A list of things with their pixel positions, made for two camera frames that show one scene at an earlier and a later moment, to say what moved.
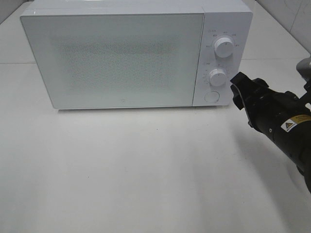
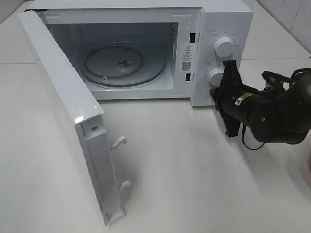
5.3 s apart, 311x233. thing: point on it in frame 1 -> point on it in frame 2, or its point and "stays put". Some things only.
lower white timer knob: (217, 76) stays put
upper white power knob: (223, 47) stays put
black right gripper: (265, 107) -> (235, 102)
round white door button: (212, 96) stays put
